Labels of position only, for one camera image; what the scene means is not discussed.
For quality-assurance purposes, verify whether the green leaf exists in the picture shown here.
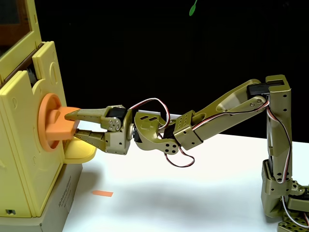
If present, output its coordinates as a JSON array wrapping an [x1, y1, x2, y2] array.
[[189, 0, 198, 17]]

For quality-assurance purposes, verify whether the red white black wrist cable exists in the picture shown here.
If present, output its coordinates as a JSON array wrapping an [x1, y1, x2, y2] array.
[[127, 97, 195, 168]]

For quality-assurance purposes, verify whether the grey cardboard box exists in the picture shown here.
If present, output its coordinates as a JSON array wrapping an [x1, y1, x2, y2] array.
[[0, 163, 84, 232]]

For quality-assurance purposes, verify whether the orange paper arrow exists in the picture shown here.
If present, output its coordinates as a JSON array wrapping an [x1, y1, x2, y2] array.
[[92, 190, 114, 198]]

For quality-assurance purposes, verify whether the yellow dispensing tray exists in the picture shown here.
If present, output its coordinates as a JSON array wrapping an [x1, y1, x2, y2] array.
[[63, 137, 98, 164]]

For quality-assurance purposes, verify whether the yellow toy vending machine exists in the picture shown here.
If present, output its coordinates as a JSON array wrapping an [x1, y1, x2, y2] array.
[[0, 0, 98, 218]]

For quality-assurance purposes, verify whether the red white black base cable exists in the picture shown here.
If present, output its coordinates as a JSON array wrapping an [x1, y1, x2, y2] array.
[[280, 194, 309, 228]]

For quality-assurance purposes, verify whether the orange round turning knob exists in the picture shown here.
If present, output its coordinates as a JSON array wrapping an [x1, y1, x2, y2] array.
[[37, 93, 80, 152]]

